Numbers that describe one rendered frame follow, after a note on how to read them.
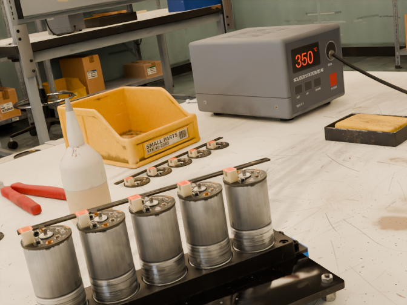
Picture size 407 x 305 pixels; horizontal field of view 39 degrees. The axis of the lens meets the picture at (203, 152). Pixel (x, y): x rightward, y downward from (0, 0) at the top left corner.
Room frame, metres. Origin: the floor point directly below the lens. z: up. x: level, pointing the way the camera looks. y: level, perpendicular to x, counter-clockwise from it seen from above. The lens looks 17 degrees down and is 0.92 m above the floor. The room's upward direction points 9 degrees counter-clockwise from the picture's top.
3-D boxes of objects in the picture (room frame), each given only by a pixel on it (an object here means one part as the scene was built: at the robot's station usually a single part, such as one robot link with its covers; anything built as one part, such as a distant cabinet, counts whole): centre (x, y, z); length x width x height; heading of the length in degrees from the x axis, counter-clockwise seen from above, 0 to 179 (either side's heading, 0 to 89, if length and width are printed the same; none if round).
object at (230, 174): (0.31, -0.01, 0.82); 0.01 x 0.01 x 0.01; 22
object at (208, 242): (0.30, 0.01, 0.79); 0.02 x 0.02 x 0.05
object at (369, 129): (0.54, -0.17, 0.76); 0.07 x 0.05 x 0.02; 44
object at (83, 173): (0.44, 0.10, 0.80); 0.03 x 0.03 x 0.10
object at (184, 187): (0.30, 0.01, 0.82); 0.01 x 0.01 x 0.01; 22
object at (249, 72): (0.72, -0.09, 0.80); 0.15 x 0.12 x 0.10; 42
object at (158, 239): (0.29, 0.03, 0.79); 0.02 x 0.02 x 0.05
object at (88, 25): (3.20, 0.38, 0.77); 0.24 x 0.16 x 0.04; 130
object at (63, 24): (2.99, 0.58, 0.80); 0.15 x 0.12 x 0.10; 60
